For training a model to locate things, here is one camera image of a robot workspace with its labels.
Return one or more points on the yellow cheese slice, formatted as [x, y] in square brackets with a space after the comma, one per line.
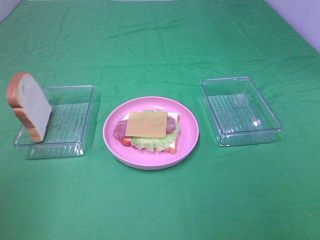
[147, 124]

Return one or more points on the green lettuce leaf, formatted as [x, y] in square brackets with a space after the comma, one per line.
[166, 144]

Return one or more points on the bread slice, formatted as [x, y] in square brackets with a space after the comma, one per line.
[167, 144]
[29, 104]

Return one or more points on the bacon strip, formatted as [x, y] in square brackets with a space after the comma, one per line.
[170, 125]
[120, 129]

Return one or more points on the pink round plate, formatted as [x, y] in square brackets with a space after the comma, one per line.
[143, 159]

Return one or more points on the clear right plastic tray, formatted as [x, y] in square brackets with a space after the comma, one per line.
[239, 114]

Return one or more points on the clear plastic tray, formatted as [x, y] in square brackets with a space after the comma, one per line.
[68, 128]
[239, 114]

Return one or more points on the clear left plastic tray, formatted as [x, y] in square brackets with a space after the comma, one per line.
[68, 128]

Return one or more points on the green tablecloth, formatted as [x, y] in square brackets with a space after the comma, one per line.
[131, 49]

